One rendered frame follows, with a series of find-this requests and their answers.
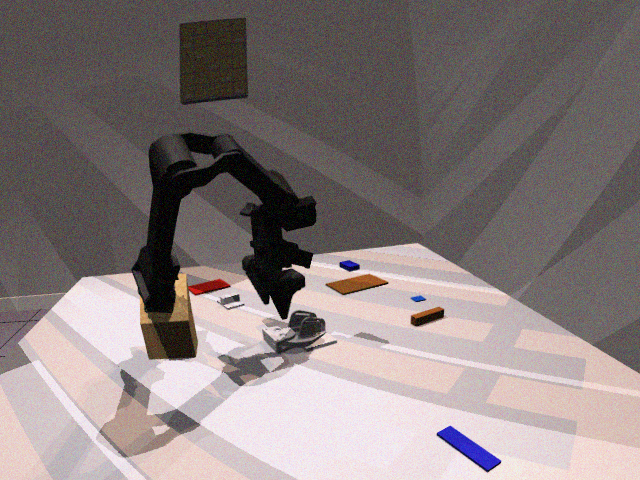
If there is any small blue block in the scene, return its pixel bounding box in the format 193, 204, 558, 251
339, 260, 360, 272

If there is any red flat rectangular plate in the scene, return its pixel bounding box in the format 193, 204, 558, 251
188, 279, 231, 296

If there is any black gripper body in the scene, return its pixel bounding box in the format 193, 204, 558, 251
242, 235, 305, 293

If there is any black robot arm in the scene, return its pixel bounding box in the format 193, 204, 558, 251
131, 131, 316, 313

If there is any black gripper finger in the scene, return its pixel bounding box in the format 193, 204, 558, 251
267, 289, 301, 320
245, 271, 270, 304

